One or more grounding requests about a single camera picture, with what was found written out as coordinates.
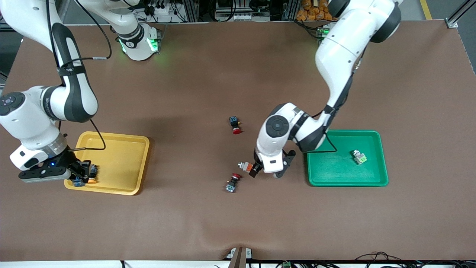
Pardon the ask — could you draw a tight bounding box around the white power strip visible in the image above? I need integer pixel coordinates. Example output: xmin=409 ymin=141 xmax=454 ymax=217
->
xmin=217 ymin=13 xmax=254 ymax=22
xmin=148 ymin=3 xmax=187 ymax=23

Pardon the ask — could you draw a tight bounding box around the orange packaged goods pile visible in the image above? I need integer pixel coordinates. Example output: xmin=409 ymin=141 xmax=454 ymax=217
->
xmin=296 ymin=0 xmax=335 ymax=22

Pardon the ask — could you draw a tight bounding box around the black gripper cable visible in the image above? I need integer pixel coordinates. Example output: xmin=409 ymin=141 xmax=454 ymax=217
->
xmin=45 ymin=0 xmax=113 ymax=151
xmin=306 ymin=48 xmax=367 ymax=153

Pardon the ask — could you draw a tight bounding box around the brown table mat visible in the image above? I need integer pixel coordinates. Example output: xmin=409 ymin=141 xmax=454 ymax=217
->
xmin=0 ymin=20 xmax=476 ymax=262

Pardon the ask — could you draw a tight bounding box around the brown camera mount post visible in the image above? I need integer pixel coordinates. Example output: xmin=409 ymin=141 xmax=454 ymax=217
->
xmin=226 ymin=247 xmax=253 ymax=268

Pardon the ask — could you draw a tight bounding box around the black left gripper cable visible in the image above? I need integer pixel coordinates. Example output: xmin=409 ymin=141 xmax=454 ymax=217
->
xmin=306 ymin=48 xmax=367 ymax=153

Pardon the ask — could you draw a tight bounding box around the black cable bundle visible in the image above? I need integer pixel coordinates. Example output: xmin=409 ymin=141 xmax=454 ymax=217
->
xmin=353 ymin=252 xmax=476 ymax=268

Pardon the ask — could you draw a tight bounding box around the yellow button dark block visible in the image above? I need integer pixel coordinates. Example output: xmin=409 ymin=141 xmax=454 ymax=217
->
xmin=86 ymin=165 xmax=99 ymax=185

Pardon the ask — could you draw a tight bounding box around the yellow plastic tray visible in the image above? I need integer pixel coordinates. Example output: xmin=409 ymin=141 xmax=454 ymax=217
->
xmin=64 ymin=131 xmax=150 ymax=196

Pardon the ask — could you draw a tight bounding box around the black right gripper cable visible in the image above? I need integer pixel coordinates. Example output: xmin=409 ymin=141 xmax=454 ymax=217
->
xmin=45 ymin=0 xmax=113 ymax=151

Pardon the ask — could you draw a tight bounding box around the green plastic tray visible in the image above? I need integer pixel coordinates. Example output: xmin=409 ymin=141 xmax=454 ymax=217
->
xmin=305 ymin=130 xmax=389 ymax=187

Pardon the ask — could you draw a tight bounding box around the red mushroom push button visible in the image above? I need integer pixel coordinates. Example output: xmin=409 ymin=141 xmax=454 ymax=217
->
xmin=229 ymin=116 xmax=243 ymax=135
xmin=225 ymin=173 xmax=241 ymax=193

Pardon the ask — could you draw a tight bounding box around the white button with green block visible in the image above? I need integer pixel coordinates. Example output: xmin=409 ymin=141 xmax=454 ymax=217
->
xmin=351 ymin=149 xmax=368 ymax=165

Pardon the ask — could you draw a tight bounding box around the aluminium frame profile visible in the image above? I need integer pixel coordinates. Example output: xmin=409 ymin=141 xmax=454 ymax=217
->
xmin=444 ymin=0 xmax=476 ymax=29

